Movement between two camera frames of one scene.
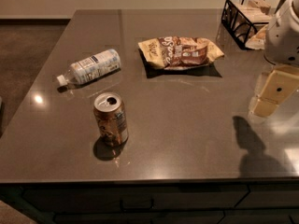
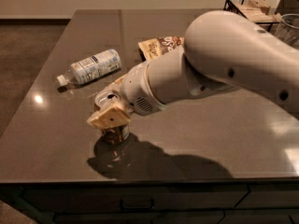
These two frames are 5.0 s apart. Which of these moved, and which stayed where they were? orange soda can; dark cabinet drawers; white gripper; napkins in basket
Moved: white gripper
Stayed: napkins in basket; orange soda can; dark cabinet drawers
